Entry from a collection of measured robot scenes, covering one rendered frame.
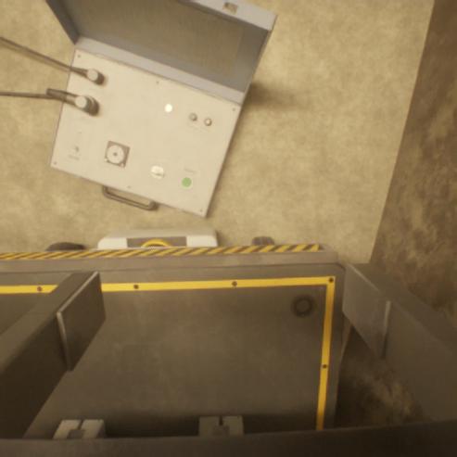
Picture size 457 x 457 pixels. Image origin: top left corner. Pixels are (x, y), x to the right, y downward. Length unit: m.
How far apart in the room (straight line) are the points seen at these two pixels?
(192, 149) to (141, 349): 0.43
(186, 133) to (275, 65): 0.27
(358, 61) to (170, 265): 0.65
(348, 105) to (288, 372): 0.62
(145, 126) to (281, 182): 0.35
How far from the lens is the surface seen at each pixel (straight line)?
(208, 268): 0.52
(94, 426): 0.71
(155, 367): 0.62
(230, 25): 0.57
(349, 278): 0.16
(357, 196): 0.88
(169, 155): 0.75
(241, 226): 0.83
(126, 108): 0.77
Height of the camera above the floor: 0.80
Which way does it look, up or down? 76 degrees down
